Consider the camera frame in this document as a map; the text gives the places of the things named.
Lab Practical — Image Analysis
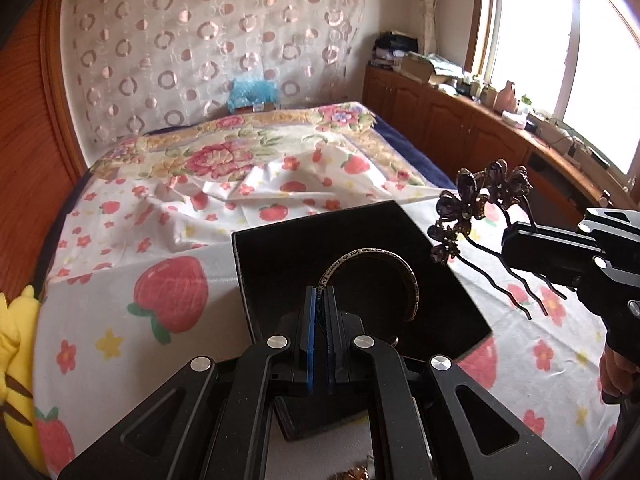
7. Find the dark flower hair comb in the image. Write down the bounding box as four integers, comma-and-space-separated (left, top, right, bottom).
427, 158, 566, 326

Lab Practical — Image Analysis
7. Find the blue lace tissue box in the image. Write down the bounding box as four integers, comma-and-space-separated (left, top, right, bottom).
227, 79, 280, 113

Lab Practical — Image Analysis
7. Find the black jewelry box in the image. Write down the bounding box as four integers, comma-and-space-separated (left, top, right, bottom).
230, 199, 494, 442

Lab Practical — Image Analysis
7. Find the stack of books and papers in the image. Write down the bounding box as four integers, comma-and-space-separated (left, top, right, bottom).
399, 52, 463, 84

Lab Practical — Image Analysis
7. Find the floral quilt blanket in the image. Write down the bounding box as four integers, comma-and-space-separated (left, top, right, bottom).
91, 102, 436, 186

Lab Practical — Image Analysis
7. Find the dark clothes pile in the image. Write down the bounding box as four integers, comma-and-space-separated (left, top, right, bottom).
369, 30, 419, 70

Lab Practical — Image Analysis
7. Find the pink circle lace curtain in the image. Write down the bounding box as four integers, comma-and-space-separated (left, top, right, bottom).
62, 0, 364, 148

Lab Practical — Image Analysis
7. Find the gold patterned bangle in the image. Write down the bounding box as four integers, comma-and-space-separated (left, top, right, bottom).
316, 247, 420, 324

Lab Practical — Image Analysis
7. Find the wooden wardrobe panel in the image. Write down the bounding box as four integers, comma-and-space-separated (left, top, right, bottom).
1, 0, 87, 298

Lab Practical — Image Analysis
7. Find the yellow plush toy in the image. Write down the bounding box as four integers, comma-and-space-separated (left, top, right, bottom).
1, 285, 48, 474

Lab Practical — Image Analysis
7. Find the strawberry print bed sheet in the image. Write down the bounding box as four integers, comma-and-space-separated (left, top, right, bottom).
33, 145, 618, 477

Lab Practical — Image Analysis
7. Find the person's right hand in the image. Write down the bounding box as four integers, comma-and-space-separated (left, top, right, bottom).
599, 346, 639, 398

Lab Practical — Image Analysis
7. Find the wooden cabinet counter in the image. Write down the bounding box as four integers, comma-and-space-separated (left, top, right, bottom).
362, 66, 634, 226

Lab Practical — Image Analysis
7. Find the window with wooden frame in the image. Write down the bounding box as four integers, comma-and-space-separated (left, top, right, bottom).
474, 0, 639, 184

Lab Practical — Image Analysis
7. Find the pink bottle on counter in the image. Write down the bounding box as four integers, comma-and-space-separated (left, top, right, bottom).
494, 80, 518, 114

